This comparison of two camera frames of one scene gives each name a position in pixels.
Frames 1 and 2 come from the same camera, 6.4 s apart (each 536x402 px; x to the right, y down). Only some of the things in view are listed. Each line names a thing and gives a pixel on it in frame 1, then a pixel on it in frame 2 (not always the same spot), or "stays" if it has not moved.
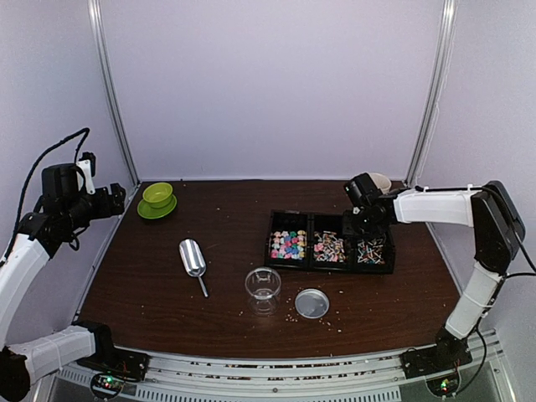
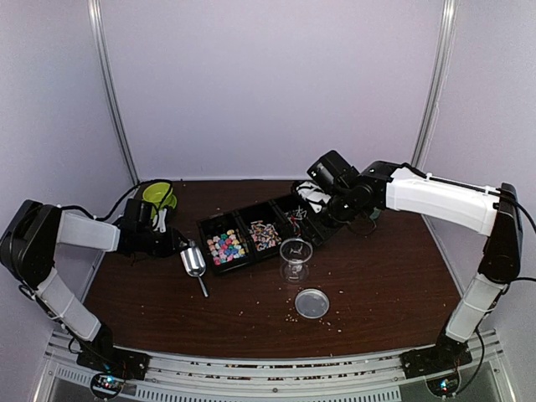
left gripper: (116, 200) → (172, 243)
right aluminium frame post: (436, 90) stays
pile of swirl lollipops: (328, 247) → (264, 235)
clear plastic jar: (263, 286) → (295, 253)
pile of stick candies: (371, 252) → (293, 216)
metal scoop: (193, 260) stays
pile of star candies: (288, 244) → (225, 248)
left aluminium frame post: (96, 23) stays
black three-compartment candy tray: (316, 241) → (251, 234)
